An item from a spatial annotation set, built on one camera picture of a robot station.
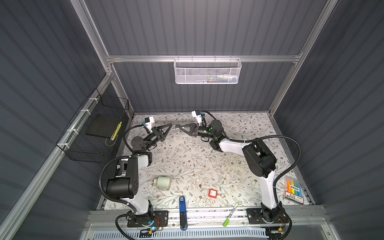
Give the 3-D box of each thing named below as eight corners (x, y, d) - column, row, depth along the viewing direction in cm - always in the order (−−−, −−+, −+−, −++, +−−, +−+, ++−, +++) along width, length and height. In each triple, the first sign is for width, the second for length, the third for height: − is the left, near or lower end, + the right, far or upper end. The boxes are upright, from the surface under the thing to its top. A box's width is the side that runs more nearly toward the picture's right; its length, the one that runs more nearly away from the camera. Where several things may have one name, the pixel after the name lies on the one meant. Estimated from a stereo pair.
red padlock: (207, 196, 82) (207, 195, 80) (208, 189, 85) (208, 188, 83) (217, 198, 82) (217, 197, 80) (217, 191, 84) (218, 190, 82)
